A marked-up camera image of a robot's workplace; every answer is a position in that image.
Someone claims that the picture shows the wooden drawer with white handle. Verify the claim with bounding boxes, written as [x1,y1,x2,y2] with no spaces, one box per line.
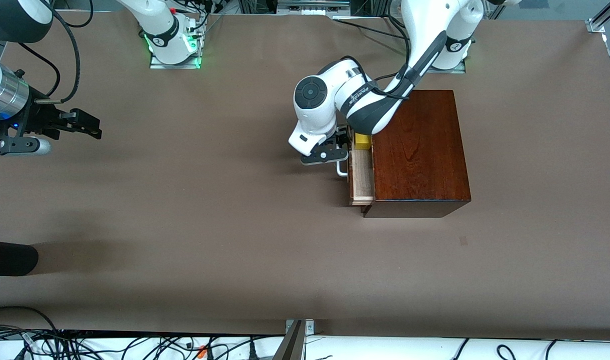
[335,126,376,207]

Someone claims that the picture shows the dark brown wooden cabinet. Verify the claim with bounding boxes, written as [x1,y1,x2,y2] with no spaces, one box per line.
[361,90,472,219]

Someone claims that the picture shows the black ribbed cylinder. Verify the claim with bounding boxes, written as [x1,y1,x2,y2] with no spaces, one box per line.
[0,240,39,277]

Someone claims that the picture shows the white power strip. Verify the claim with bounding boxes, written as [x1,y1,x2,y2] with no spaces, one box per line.
[277,0,351,17]

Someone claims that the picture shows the table cover sheet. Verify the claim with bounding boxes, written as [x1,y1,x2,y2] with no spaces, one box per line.
[0,10,610,342]

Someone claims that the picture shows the dark grey mounting bar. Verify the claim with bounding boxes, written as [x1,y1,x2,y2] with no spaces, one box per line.
[274,320,306,360]

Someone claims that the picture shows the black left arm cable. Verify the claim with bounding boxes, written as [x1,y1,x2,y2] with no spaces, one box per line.
[332,15,417,102]

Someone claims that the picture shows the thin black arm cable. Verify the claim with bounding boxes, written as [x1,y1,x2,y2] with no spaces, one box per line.
[17,42,62,99]

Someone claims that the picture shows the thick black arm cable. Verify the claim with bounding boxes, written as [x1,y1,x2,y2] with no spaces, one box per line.
[35,10,81,105]

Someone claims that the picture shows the black looped cable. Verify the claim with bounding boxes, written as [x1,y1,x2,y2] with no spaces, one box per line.
[52,0,94,28]

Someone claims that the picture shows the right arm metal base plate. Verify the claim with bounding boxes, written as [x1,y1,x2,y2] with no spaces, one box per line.
[150,54,202,70]

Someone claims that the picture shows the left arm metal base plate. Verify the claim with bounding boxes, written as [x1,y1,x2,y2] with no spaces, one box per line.
[425,62,467,74]

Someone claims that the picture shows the small metal bracket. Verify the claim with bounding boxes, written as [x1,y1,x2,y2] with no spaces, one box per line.
[285,319,316,335]

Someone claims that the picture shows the tangled black cables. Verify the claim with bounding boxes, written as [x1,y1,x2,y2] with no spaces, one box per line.
[0,327,286,360]

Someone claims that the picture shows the aluminium frame profile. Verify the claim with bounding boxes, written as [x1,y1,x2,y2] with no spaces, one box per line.
[586,0,610,34]

